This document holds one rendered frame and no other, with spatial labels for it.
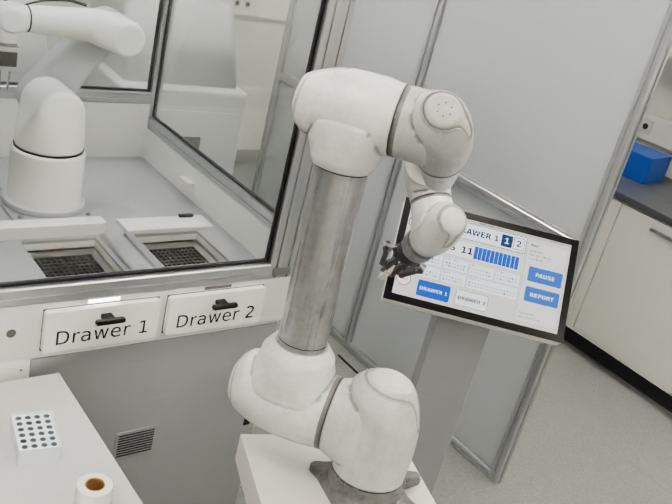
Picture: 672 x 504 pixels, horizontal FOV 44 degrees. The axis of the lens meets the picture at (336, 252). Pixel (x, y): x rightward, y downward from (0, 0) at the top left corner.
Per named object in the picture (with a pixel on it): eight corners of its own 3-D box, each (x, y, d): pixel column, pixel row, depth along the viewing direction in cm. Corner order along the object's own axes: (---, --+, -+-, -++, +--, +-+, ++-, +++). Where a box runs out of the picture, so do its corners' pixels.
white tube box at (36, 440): (60, 461, 172) (62, 446, 171) (17, 465, 168) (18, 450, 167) (50, 424, 182) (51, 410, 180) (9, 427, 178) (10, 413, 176)
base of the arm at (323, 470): (435, 514, 172) (442, 492, 170) (339, 525, 163) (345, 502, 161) (396, 459, 187) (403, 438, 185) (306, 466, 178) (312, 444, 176)
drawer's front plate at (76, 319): (155, 337, 213) (162, 300, 208) (42, 354, 195) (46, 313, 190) (152, 333, 214) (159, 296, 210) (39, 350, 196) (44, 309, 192)
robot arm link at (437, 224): (448, 259, 205) (440, 210, 209) (478, 238, 192) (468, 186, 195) (409, 260, 202) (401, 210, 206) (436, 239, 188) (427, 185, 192)
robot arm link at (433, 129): (480, 129, 155) (411, 109, 157) (488, 82, 138) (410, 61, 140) (459, 192, 152) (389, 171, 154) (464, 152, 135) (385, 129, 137)
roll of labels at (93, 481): (108, 514, 162) (110, 498, 160) (71, 510, 161) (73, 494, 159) (113, 490, 168) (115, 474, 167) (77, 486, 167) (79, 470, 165)
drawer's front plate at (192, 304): (259, 322, 232) (267, 287, 228) (164, 336, 214) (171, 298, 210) (256, 318, 233) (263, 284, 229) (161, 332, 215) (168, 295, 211)
